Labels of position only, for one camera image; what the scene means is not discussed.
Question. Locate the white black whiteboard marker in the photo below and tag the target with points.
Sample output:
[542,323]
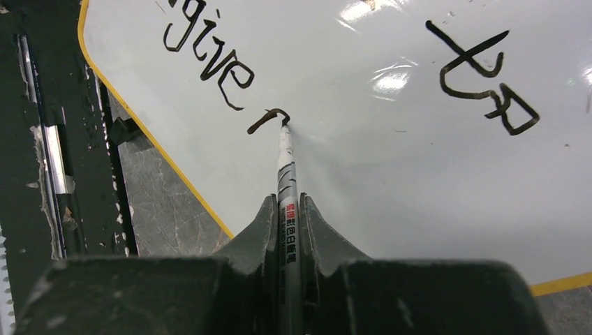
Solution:
[290,314]

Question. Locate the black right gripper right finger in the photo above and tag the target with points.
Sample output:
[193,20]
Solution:
[350,293]

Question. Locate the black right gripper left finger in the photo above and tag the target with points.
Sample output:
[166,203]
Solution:
[232,291]

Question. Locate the white slotted cable duct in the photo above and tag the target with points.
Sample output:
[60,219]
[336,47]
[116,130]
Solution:
[7,303]

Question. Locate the yellow framed whiteboard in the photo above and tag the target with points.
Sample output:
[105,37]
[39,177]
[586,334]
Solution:
[422,129]

